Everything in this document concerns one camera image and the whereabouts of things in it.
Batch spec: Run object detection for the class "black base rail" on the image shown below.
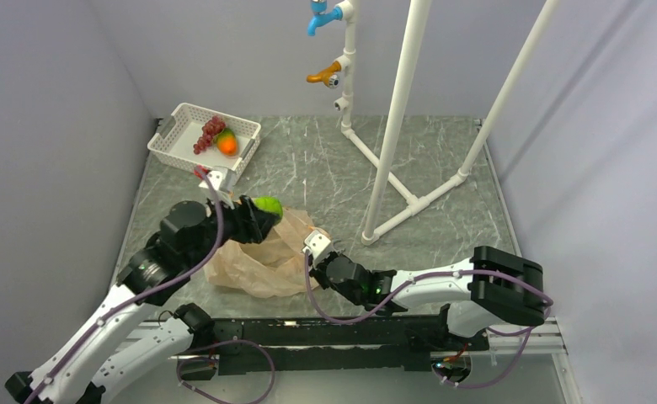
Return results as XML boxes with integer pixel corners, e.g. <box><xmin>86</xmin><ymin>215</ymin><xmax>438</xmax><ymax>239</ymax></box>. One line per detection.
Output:
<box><xmin>186</xmin><ymin>315</ymin><xmax>489</xmax><ymax>375</ymax></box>

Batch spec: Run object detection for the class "translucent orange plastic bag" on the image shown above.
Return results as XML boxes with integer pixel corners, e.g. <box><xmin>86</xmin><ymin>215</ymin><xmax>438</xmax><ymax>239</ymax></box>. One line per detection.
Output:
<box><xmin>204</xmin><ymin>208</ymin><xmax>315</xmax><ymax>299</ymax></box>

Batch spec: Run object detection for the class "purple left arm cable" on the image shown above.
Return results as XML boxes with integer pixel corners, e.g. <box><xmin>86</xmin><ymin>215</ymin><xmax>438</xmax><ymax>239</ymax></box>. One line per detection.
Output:
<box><xmin>24</xmin><ymin>166</ymin><xmax>227</xmax><ymax>404</ymax></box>

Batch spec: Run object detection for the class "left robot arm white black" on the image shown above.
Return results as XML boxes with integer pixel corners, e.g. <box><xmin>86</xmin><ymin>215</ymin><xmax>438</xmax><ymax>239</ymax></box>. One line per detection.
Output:
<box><xmin>5</xmin><ymin>195</ymin><xmax>283</xmax><ymax>403</ymax></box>

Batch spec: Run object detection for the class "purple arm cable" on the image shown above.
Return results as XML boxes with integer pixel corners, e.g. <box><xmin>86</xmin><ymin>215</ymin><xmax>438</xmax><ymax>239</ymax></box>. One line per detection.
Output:
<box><xmin>24</xmin><ymin>166</ymin><xmax>227</xmax><ymax>404</ymax></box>
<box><xmin>303</xmin><ymin>251</ymin><xmax>556</xmax><ymax>391</ymax></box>

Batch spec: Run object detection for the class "white plastic basket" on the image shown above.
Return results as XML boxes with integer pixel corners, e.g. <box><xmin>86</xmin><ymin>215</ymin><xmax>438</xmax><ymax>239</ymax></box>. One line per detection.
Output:
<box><xmin>147</xmin><ymin>103</ymin><xmax>261</xmax><ymax>175</ymax></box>

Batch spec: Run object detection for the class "fake red grapes bunch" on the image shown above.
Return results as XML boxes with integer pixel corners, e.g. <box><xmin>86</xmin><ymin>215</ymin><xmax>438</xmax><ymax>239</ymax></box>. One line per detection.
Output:
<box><xmin>193</xmin><ymin>116</ymin><xmax>226</xmax><ymax>155</ymax></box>

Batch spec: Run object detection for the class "orange faucet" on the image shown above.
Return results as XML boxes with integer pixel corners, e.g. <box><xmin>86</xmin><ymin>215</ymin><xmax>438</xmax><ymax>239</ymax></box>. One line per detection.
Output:
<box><xmin>306</xmin><ymin>61</ymin><xmax>343</xmax><ymax>88</ymax></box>

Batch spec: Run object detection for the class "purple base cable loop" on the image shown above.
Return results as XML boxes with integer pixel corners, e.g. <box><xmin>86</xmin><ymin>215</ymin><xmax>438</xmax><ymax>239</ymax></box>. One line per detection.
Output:
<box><xmin>175</xmin><ymin>338</ymin><xmax>276</xmax><ymax>404</ymax></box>

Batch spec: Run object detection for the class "white PVC pipe frame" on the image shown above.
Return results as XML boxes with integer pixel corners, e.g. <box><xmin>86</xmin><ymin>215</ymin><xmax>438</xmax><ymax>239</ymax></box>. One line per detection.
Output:
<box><xmin>333</xmin><ymin>0</ymin><xmax>561</xmax><ymax>247</ymax></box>

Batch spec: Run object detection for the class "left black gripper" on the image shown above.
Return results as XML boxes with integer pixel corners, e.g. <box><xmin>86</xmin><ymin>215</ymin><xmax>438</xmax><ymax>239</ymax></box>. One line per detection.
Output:
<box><xmin>184</xmin><ymin>189</ymin><xmax>278</xmax><ymax>268</ymax></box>

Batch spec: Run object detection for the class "blue faucet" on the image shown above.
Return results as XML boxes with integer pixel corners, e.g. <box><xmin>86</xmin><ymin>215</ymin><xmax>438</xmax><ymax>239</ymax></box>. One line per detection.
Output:
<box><xmin>307</xmin><ymin>0</ymin><xmax>344</xmax><ymax>36</ymax></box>

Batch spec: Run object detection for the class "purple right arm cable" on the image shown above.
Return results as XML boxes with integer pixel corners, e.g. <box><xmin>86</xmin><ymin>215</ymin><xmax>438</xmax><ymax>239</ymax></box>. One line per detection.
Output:
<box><xmin>303</xmin><ymin>251</ymin><xmax>556</xmax><ymax>391</ymax></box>

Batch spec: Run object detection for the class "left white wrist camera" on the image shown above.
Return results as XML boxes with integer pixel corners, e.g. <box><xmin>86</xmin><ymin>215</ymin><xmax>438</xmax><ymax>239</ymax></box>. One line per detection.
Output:
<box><xmin>194</xmin><ymin>166</ymin><xmax>238</xmax><ymax>206</ymax></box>

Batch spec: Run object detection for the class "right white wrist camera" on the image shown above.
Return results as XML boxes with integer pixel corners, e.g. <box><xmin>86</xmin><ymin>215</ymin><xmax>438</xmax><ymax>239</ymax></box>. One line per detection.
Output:
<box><xmin>302</xmin><ymin>229</ymin><xmax>335</xmax><ymax>267</ymax></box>

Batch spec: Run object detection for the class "fake green fruit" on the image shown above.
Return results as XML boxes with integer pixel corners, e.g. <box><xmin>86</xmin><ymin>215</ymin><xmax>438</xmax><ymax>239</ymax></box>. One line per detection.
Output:
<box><xmin>253</xmin><ymin>196</ymin><xmax>283</xmax><ymax>221</ymax></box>

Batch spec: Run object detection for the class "fake mango orange green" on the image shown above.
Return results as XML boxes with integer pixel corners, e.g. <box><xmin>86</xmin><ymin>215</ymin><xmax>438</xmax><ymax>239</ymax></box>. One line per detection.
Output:
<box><xmin>214</xmin><ymin>128</ymin><xmax>239</xmax><ymax>157</ymax></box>

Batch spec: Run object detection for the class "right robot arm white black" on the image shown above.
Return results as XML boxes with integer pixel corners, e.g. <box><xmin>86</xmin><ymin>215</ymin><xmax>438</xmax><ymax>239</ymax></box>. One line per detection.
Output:
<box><xmin>303</xmin><ymin>242</ymin><xmax>553</xmax><ymax>349</ymax></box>

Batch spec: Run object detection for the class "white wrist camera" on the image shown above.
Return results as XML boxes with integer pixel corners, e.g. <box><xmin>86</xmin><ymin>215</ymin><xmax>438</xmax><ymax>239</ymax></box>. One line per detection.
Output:
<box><xmin>194</xmin><ymin>166</ymin><xmax>238</xmax><ymax>206</ymax></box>
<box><xmin>302</xmin><ymin>229</ymin><xmax>335</xmax><ymax>267</ymax></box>

